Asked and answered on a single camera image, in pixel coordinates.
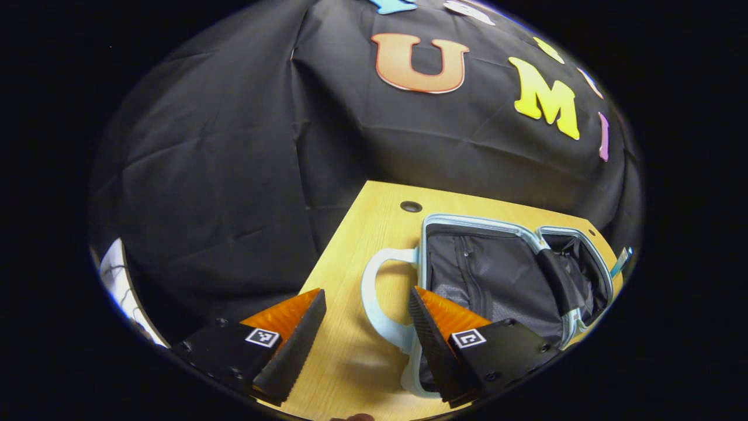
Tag black backdrop cloth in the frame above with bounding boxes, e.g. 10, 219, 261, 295
88, 0, 643, 346

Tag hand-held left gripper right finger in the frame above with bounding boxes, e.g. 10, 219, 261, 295
408, 286, 562, 408

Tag light blue suitcase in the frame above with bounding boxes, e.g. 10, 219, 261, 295
361, 213, 615, 398

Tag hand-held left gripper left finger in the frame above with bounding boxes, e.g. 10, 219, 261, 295
172, 288, 327, 406

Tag teal green bottle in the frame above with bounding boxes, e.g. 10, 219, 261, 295
610, 246, 634, 279

